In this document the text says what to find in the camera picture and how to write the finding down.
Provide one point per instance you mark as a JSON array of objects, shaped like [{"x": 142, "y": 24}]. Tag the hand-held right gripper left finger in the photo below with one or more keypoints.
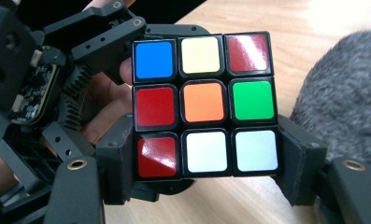
[{"x": 114, "y": 161}]

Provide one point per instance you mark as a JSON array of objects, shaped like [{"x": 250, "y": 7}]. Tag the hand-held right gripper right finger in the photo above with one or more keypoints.
[{"x": 301, "y": 161}]

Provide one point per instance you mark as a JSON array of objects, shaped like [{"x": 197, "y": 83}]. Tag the grey fuzzy cloth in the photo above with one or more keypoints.
[{"x": 342, "y": 99}]

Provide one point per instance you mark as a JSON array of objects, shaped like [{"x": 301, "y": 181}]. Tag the multicoloured puzzle cube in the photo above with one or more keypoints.
[{"x": 205, "y": 105}]

